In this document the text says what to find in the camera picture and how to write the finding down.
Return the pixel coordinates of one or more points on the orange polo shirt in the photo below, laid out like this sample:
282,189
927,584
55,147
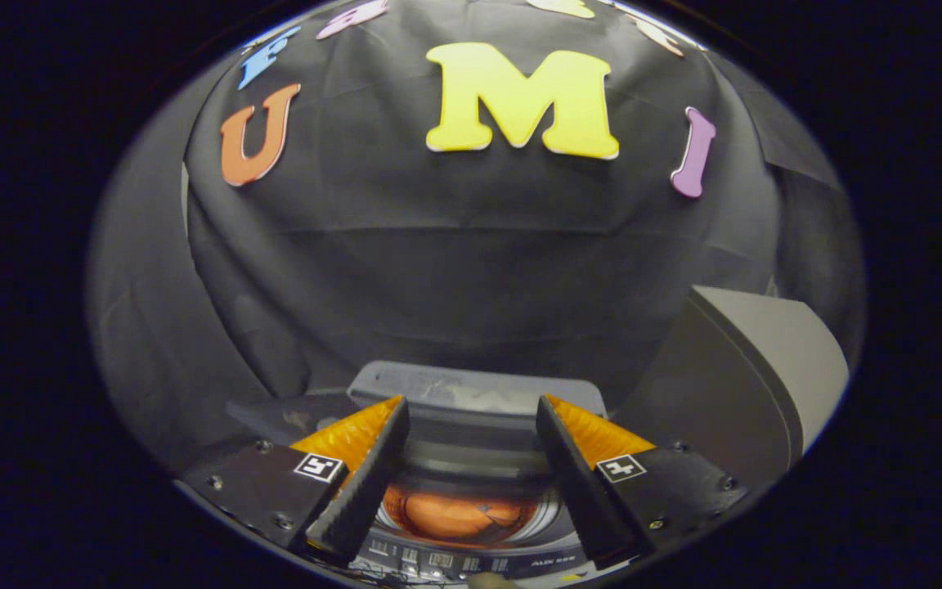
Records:
455,515

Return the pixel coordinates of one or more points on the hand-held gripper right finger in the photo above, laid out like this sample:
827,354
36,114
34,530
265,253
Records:
585,491

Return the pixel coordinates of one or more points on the grey washing machine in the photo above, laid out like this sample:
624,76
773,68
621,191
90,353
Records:
471,563

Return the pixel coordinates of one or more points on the beige cabinet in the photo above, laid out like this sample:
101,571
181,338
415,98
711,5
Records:
765,368

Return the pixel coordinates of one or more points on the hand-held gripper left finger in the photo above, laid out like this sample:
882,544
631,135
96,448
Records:
365,491

